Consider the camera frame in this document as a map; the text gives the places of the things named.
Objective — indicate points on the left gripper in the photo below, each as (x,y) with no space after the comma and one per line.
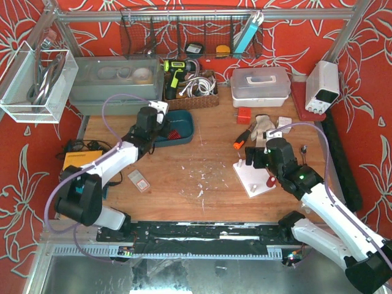
(163,130)

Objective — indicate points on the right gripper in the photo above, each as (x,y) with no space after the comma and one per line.
(255,157)

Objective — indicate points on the red spring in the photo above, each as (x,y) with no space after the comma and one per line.
(270,181)
(174,135)

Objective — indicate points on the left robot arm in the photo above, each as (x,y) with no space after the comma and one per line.
(89,210)

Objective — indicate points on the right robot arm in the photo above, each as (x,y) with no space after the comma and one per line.
(363,254)

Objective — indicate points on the teal plastic tray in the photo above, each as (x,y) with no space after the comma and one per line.
(182,121)

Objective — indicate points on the orange black screwdriver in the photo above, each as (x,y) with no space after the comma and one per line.
(240,141)

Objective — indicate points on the wicker basket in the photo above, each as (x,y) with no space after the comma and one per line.
(189,103)

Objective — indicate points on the white cotton work glove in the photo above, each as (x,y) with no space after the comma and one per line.
(263,124)

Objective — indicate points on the orange cube power socket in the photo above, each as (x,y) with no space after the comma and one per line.
(243,115)

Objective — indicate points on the white cube power socket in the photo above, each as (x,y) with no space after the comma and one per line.
(283,121)

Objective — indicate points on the ratchet wrench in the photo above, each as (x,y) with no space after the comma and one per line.
(303,151)

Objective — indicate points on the white box with warning label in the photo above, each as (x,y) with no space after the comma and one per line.
(139,181)

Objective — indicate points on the grey plastic storage box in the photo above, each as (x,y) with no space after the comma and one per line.
(134,82)

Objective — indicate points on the white plastic storage box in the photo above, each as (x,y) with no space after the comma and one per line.
(260,87)

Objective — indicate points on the red tray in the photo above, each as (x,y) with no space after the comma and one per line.
(298,92)

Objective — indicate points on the black tape measure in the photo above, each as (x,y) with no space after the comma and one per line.
(194,50)

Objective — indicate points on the orange teal device box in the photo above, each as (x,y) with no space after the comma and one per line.
(78,159)

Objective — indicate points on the yellow tape measure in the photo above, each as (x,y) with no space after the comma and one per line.
(223,51)

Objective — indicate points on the white power supply unit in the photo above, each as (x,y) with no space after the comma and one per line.
(322,87)

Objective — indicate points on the clear acrylic box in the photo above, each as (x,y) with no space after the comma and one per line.
(37,84)

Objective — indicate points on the blue white book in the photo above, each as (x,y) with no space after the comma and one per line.
(242,39)

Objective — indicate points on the white peg base plate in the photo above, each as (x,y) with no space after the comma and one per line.
(253,180)

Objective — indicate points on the green yellow cordless drill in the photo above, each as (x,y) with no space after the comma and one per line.
(177,70)

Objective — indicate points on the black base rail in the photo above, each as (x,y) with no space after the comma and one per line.
(199,238)

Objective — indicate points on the black wire basket shelf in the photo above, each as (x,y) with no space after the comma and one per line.
(163,32)

